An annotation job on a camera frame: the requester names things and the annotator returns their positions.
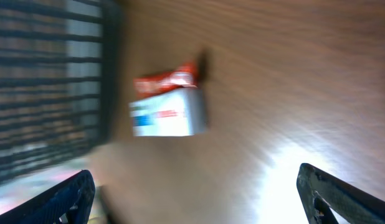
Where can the red snack stick sachet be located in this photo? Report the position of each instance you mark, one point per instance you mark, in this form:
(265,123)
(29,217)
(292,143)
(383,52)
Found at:
(184,76)

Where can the grey plastic mesh basket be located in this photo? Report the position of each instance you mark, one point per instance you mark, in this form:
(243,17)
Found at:
(59,62)

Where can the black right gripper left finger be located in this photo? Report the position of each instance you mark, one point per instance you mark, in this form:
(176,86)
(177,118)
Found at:
(73,198)

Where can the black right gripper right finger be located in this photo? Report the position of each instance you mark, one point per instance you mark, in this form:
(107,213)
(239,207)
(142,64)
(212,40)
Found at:
(321,193)

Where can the white Panadol medicine box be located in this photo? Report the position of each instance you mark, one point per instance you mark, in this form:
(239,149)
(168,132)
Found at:
(181,112)

